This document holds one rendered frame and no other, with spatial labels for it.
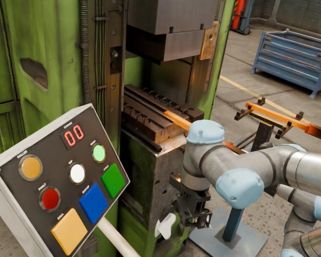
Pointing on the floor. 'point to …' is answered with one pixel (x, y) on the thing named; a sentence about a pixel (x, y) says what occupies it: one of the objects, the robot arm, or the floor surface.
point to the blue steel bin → (295, 59)
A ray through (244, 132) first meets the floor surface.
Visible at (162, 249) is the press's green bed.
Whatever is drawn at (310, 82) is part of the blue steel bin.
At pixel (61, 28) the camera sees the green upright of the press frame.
